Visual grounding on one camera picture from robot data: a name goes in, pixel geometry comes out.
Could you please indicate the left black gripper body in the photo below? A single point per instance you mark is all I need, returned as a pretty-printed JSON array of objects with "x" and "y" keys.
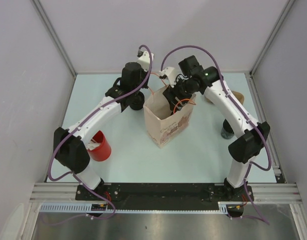
[{"x": 143, "y": 75}]

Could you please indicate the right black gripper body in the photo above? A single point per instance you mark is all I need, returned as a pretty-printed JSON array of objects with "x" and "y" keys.
[{"x": 183, "y": 90}]

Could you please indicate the beige paper takeout bag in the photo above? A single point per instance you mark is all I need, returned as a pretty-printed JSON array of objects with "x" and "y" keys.
[{"x": 161, "y": 125}]

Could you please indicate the short black coffee cup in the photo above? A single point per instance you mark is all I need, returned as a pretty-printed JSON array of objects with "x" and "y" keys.
[{"x": 136, "y": 102}]

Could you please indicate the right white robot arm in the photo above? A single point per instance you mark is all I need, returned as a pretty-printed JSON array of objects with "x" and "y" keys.
[{"x": 251, "y": 135}]

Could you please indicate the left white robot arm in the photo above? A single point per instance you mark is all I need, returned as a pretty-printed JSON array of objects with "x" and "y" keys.
[{"x": 70, "y": 145}]

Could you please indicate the tall black coffee cup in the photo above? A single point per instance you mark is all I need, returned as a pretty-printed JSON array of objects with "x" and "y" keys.
[{"x": 227, "y": 131}]

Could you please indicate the red cylindrical container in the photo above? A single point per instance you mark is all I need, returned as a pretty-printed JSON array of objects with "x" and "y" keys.
[{"x": 103, "y": 152}]

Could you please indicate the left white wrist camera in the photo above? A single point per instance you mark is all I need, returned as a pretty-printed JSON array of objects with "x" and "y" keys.
[{"x": 143, "y": 59}]

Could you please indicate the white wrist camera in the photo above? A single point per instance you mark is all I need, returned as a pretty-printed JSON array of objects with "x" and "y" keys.
[
  {"x": 143, "y": 59},
  {"x": 169, "y": 73}
]

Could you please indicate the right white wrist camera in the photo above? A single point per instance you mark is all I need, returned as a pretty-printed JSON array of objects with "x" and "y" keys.
[{"x": 169, "y": 73}]

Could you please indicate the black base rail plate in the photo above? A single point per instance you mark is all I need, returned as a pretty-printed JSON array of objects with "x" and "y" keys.
[{"x": 172, "y": 193}]

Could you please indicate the white slotted cable duct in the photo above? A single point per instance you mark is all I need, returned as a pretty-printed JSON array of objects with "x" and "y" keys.
[{"x": 99, "y": 208}]

